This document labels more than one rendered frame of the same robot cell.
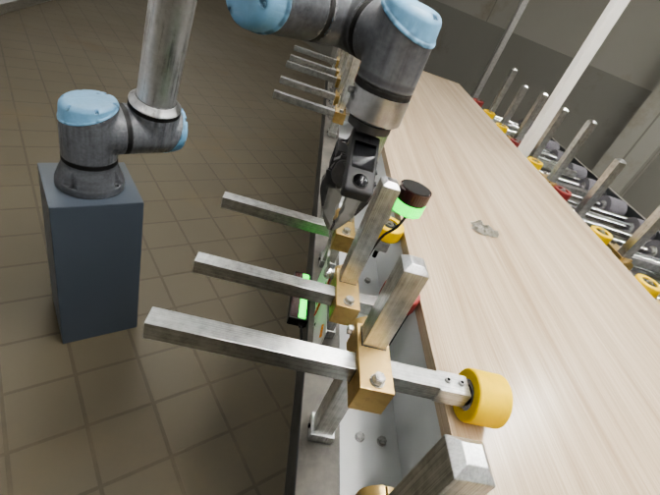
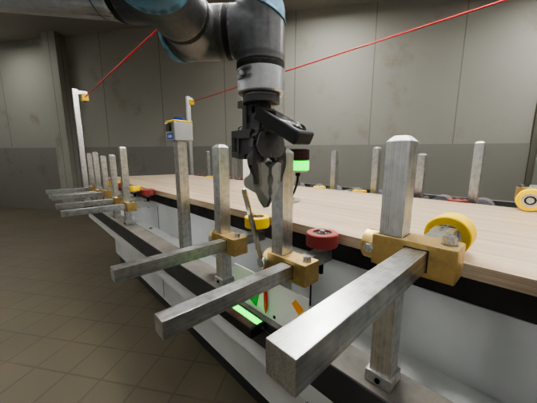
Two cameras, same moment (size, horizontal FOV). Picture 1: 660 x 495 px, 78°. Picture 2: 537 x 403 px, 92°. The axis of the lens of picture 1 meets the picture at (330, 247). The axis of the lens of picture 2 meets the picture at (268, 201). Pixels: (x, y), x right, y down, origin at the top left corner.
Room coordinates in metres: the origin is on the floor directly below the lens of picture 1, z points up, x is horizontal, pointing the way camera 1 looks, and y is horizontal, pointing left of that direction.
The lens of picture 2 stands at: (0.21, 0.28, 1.09)
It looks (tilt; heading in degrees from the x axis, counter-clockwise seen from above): 10 degrees down; 328
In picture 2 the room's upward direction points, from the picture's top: straight up
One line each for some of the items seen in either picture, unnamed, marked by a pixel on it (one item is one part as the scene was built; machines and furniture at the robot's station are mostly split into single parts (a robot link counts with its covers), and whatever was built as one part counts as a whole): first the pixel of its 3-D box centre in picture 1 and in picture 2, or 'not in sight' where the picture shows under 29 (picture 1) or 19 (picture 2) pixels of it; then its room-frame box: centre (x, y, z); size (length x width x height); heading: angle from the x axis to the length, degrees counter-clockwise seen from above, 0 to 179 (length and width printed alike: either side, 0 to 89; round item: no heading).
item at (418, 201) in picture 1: (413, 192); (296, 154); (0.69, -0.11, 1.10); 0.06 x 0.06 x 0.02
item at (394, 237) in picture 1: (382, 240); (256, 232); (0.91, -0.12, 0.85); 0.08 x 0.08 x 0.11
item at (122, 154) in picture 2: (346, 91); (125, 188); (1.91, 0.20, 0.91); 0.03 x 0.03 x 0.48; 12
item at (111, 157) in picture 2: (342, 85); (115, 191); (2.15, 0.25, 0.87); 0.03 x 0.03 x 0.48; 12
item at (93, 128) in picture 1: (92, 127); not in sight; (1.01, 0.77, 0.79); 0.17 x 0.15 x 0.18; 143
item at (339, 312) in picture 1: (345, 293); (289, 264); (0.66, -0.07, 0.84); 0.13 x 0.06 x 0.05; 12
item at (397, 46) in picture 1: (397, 47); (258, 35); (0.66, 0.02, 1.31); 0.10 x 0.09 x 0.12; 53
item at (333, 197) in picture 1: (330, 201); (254, 184); (0.65, 0.03, 1.04); 0.06 x 0.03 x 0.09; 12
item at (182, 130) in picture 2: not in sight; (179, 132); (1.18, 0.05, 1.18); 0.07 x 0.07 x 0.08; 12
